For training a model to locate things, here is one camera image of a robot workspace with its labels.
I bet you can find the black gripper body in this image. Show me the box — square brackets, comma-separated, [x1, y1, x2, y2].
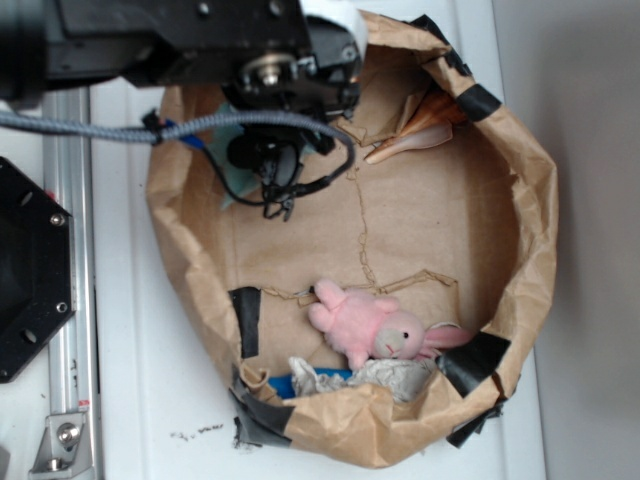
[223, 16, 362, 186]

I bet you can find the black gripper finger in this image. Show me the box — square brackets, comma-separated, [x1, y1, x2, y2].
[262, 184, 295, 221]

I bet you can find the light teal cloth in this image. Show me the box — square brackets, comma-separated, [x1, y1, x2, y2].
[206, 124, 263, 211]

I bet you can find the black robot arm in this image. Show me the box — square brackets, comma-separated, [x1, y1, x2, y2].
[1, 1, 368, 218]

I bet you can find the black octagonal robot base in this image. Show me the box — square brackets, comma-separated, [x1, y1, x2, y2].
[1, 157, 74, 384]

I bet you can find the orange conch seashell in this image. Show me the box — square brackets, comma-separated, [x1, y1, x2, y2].
[365, 90, 468, 165]

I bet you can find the pink plush sheep toy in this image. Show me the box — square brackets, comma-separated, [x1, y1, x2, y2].
[308, 279, 473, 371]

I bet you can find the brown paper bag bin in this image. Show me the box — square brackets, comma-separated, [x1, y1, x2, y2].
[146, 13, 558, 468]

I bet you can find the small blue object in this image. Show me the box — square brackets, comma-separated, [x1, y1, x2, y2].
[268, 367, 353, 399]

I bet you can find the crumpled white grey paper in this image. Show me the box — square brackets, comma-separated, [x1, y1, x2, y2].
[289, 357, 436, 403]

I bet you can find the white tray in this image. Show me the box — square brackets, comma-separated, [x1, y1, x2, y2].
[86, 0, 550, 480]

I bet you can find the grey braided cable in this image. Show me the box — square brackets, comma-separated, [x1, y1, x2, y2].
[0, 110, 357, 207]

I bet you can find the aluminium extrusion rail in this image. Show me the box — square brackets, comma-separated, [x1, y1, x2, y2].
[38, 88, 101, 480]

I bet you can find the silver corner bracket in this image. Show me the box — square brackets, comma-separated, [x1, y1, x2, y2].
[28, 412, 96, 479]

